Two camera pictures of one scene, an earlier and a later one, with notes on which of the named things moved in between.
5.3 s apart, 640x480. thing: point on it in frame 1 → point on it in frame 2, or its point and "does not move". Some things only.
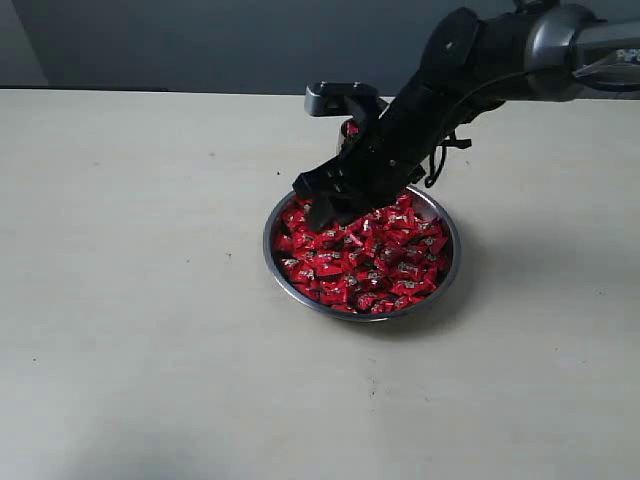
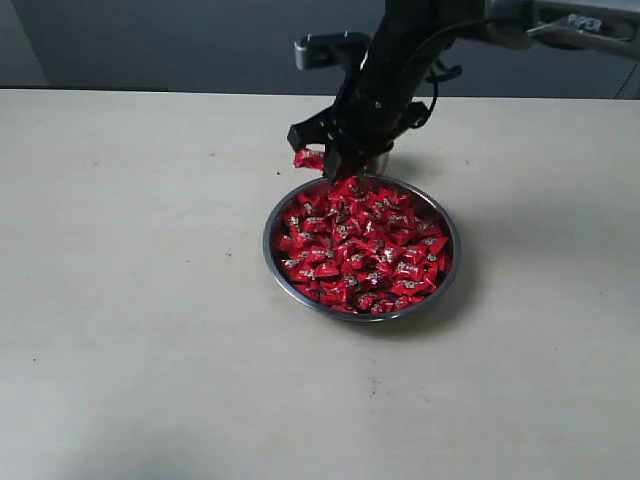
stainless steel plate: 313,305 does not move
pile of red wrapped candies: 373,263 does not move
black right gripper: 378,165 → 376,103
